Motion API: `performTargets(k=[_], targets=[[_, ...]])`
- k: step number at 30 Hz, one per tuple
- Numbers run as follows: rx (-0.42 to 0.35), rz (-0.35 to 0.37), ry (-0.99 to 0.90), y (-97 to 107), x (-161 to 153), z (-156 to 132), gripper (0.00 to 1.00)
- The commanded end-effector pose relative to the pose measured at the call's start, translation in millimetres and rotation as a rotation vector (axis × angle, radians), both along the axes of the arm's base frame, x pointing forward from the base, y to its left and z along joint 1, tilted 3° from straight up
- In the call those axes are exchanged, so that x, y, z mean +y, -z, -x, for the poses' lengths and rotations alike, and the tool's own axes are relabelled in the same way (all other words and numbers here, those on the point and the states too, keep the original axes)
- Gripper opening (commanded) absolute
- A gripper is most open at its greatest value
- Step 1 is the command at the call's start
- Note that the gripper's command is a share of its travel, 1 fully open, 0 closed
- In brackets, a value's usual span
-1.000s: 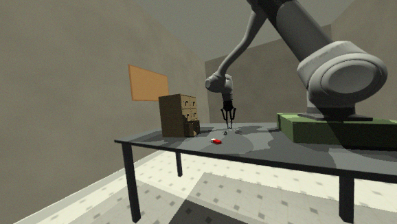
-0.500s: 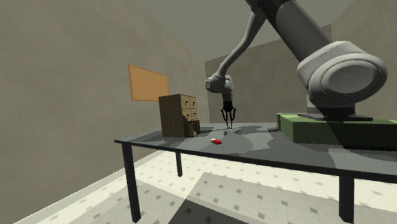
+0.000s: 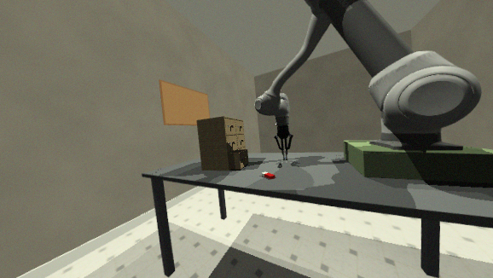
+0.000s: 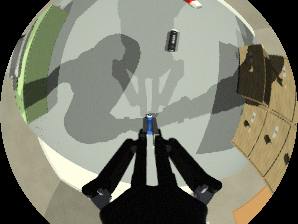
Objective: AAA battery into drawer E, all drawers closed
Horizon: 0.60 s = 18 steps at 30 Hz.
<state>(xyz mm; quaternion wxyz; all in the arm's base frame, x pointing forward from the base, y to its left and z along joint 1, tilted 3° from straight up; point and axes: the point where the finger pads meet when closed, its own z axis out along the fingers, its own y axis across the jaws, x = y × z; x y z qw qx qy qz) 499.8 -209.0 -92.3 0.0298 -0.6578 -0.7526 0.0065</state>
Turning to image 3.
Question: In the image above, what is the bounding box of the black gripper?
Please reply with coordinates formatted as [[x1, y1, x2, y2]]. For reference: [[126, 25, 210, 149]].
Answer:
[[274, 125, 293, 160]]

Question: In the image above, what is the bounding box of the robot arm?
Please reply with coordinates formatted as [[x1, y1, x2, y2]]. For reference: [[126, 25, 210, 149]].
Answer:
[[254, 0, 482, 150]]

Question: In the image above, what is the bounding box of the small wooden chest of drawers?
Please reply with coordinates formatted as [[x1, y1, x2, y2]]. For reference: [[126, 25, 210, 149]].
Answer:
[[197, 116, 245, 171]]

